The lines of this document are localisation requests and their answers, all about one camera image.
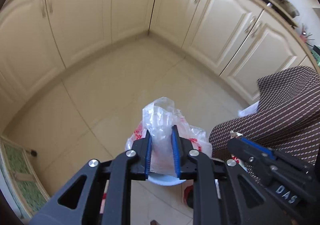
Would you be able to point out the blue trash bin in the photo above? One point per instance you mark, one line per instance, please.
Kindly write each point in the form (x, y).
(164, 180)

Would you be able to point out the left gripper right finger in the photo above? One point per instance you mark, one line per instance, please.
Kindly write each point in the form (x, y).
(184, 156)

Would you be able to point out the pink utensil holder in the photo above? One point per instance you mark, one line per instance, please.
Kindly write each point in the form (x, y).
(304, 35)

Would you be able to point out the steel wok pan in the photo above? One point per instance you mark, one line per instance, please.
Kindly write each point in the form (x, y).
(288, 7)

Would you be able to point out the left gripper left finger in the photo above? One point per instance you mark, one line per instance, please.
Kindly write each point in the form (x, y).
(141, 167)

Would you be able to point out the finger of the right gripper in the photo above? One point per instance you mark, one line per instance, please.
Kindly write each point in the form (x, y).
(255, 162)
(260, 151)

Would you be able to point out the brown dotted tablecloth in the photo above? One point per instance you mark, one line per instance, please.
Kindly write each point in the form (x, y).
(287, 117)

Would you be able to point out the green patterned floor mat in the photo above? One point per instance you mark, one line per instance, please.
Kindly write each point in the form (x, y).
(19, 175)

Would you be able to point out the cream lower cabinets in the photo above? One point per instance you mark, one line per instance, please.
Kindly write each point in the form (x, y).
(40, 39)

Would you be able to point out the clear plastic bag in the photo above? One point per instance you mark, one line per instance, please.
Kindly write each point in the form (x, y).
(158, 118)

